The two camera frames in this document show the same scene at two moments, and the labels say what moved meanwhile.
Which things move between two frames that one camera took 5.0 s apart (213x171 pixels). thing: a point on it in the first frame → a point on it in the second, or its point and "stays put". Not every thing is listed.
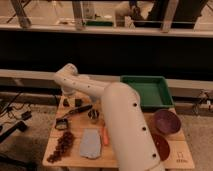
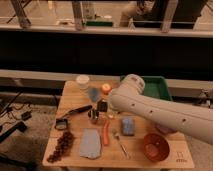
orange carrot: [105, 135] stays put
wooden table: [79, 137] stays put
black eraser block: [78, 102] → [102, 106]
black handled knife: [79, 109] stays put
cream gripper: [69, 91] → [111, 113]
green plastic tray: [152, 90] stays put
